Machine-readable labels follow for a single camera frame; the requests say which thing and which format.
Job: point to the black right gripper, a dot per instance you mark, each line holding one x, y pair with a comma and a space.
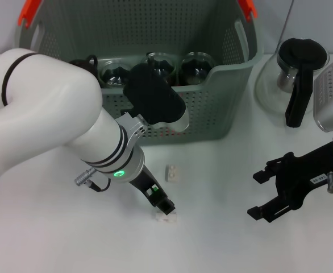
305, 173

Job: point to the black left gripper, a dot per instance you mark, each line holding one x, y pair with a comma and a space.
149, 185

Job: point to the white narrow toy brick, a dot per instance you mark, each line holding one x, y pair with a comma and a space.
166, 218

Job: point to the glass teacup black sleeve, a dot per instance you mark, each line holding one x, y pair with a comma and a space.
162, 65
114, 75
196, 71

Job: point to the off-white plate toy brick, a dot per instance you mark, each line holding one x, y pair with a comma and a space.
171, 173

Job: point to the grey perforated plastic basket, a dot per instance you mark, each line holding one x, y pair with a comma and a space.
212, 113

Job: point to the black clay teapot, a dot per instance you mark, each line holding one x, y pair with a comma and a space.
84, 63

